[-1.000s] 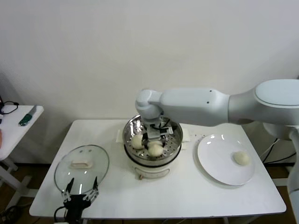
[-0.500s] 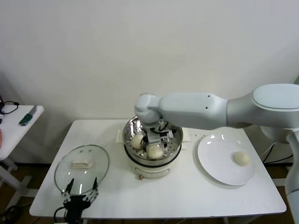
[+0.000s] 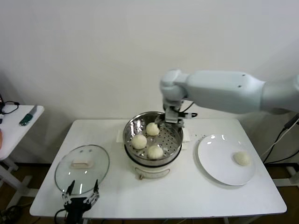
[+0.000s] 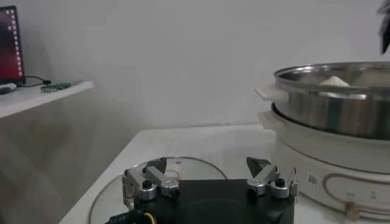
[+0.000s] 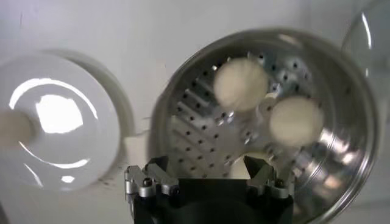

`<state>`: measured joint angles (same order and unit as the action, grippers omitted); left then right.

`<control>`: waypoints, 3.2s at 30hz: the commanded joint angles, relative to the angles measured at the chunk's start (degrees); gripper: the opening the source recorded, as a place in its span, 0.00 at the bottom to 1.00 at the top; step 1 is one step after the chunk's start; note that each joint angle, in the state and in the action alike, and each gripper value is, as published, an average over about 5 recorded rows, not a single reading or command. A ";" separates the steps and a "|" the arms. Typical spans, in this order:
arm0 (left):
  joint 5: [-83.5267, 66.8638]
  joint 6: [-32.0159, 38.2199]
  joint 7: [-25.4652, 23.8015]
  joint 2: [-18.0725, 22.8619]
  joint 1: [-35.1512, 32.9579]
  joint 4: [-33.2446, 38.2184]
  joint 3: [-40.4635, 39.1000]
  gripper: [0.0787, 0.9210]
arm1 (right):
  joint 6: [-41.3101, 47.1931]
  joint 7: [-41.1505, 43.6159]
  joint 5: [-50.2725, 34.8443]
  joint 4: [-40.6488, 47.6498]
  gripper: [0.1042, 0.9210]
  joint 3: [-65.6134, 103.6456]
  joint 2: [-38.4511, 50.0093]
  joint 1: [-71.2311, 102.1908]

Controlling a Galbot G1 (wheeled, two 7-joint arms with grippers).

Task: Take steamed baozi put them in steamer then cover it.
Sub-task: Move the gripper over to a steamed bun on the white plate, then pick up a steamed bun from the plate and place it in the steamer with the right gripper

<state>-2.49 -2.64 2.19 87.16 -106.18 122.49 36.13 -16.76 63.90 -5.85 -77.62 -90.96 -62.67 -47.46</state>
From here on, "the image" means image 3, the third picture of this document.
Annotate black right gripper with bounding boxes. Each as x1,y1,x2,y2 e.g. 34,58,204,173
153,112,199,128

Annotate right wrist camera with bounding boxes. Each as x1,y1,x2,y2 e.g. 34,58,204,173
164,106,182,124

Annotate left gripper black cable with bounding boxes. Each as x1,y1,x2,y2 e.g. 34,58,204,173
54,209,68,224

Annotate floor cable bundle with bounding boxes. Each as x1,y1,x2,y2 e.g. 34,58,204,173
0,205,24,224

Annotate white steamed baozi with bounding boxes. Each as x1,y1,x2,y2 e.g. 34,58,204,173
131,134,148,150
232,151,251,167
147,145,164,160
146,122,161,136

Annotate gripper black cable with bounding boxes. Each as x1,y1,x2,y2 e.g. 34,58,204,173
54,209,68,224
181,101,196,112

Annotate black looped cable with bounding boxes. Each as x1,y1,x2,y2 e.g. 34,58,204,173
0,100,20,115

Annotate stainless steel steamer basket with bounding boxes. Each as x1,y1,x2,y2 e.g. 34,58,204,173
116,111,191,161

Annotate green handled knife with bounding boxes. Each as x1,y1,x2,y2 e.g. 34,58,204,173
18,104,38,126

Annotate white round plate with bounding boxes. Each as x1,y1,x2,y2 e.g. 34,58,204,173
197,134,256,186

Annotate white side table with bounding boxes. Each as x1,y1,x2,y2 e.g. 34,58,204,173
0,105,44,206

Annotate white power cable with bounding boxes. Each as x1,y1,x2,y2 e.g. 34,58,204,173
260,127,287,161

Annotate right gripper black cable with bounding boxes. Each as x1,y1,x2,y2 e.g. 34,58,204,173
181,101,196,112

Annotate black power cable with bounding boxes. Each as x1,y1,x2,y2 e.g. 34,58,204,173
263,128,299,164

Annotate glass pot lid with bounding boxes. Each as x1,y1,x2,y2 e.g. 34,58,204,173
54,144,110,196

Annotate black power plug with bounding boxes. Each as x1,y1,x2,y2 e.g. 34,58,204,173
284,116,299,130

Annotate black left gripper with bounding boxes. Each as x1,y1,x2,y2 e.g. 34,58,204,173
61,179,100,224

